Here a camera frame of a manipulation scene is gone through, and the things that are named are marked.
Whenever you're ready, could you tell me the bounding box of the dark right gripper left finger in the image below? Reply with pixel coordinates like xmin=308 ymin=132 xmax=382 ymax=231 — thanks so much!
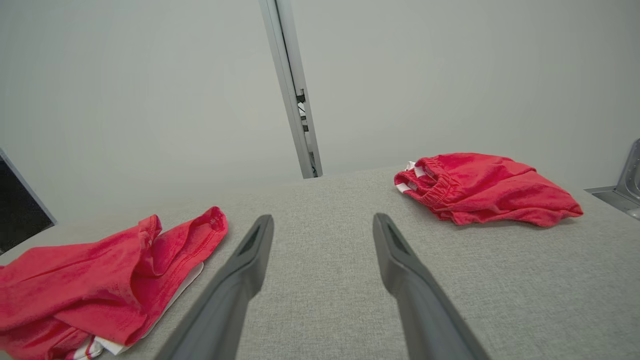
xmin=155 ymin=214 xmax=275 ymax=360

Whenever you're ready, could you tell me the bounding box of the grey metal foot bracket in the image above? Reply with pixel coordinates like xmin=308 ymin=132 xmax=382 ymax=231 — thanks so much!
xmin=584 ymin=138 xmax=640 ymax=221

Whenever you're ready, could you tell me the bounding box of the grey partition joint post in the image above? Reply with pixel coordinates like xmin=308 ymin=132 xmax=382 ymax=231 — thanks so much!
xmin=258 ymin=0 xmax=324 ymax=179

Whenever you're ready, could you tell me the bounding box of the red basketball jersey number 23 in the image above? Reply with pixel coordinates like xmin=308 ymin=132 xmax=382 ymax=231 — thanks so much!
xmin=0 ymin=206 xmax=229 ymax=360

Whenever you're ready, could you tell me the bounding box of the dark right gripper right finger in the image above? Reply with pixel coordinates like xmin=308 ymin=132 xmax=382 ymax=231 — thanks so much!
xmin=372 ymin=212 xmax=493 ymax=360

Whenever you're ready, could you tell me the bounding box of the red shorts white trim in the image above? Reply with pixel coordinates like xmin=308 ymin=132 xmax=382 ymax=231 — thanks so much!
xmin=393 ymin=152 xmax=584 ymax=228

